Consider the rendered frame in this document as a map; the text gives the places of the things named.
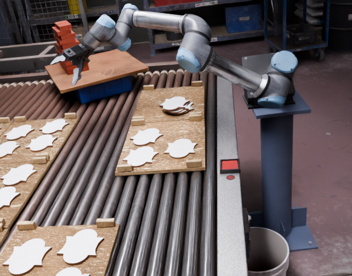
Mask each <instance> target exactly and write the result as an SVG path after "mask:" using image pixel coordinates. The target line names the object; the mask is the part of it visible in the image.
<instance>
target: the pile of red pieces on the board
mask: <svg viewBox="0 0 352 276"><path fill-rule="evenodd" d="M71 28H72V25H71V24H70V23H69V22H68V21H66V20H64V21H59V22H55V26H54V27H52V29H53V31H54V32H55V33H56V34H55V35H54V39H55V40H56V42H55V45H56V47H57V50H56V51H57V54H58V56H59V55H60V54H61V53H62V52H63V51H64V50H66V49H68V48H70V47H73V46H76V45H78V44H79V41H78V40H77V39H76V38H75V37H76V35H75V33H74V32H73V31H72V30H71ZM59 63H60V65H61V66H62V68H63V69H64V70H65V72H66V73H67V74H68V75H71V74H73V69H75V68H77V66H76V65H75V66H73V65H72V62H71V61H68V60H66V61H61V62H59ZM87 70H89V66H88V64H87V65H86V66H85V67H84V69H83V70H82V72H83V71H87Z"/></svg>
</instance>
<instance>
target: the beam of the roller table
mask: <svg viewBox="0 0 352 276"><path fill-rule="evenodd" d="M236 158H239V155H238V148H237V135H236V122H235V110H234V97H233V89H232V83H231V82H229V81H227V80H225V79H223V78H221V77H219V76H217V276H248V263H247V251H246V238H245V226H244V218H243V206H242V193H241V180H240V173H230V174H220V159H236ZM228 175H234V177H235V178H234V179H233V180H228V179H226V177H227V176H228Z"/></svg>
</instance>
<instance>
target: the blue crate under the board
mask: <svg viewBox="0 0 352 276"><path fill-rule="evenodd" d="M131 90H132V83H131V79H130V76H127V77H123V78H119V79H115V80H111V81H108V82H104V83H100V84H96V85H92V86H89V87H85V88H81V89H77V90H73V92H74V93H75V95H76V96H77V98H78V99H79V100H80V102H81V103H82V104H84V103H87V102H91V101H94V100H98V99H102V98H105V97H109V96H113V95H116V94H120V93H124V92H127V91H131Z"/></svg>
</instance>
